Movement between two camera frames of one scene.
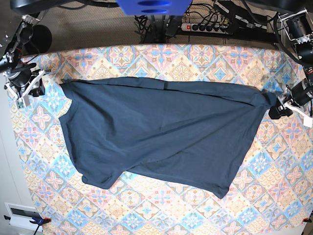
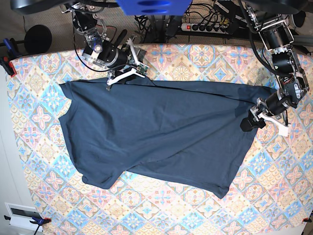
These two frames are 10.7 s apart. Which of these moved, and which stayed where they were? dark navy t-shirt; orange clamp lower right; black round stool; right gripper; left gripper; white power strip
Moved: left gripper; right gripper
Stayed: orange clamp lower right; white power strip; black round stool; dark navy t-shirt
